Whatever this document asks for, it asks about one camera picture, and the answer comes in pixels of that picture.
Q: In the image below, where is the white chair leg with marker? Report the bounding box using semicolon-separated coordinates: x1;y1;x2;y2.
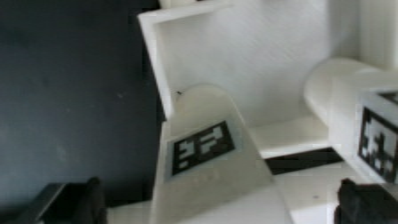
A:
305;58;398;184

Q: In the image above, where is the white U-shaped fence frame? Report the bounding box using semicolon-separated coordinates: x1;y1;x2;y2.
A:
106;161;381;224

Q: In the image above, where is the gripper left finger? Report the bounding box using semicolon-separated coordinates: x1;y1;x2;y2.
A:
15;183;66;224

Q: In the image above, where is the white chair seat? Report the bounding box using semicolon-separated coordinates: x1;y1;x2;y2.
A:
139;0;398;156

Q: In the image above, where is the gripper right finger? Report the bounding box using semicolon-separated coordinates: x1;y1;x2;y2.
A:
335;179;398;224

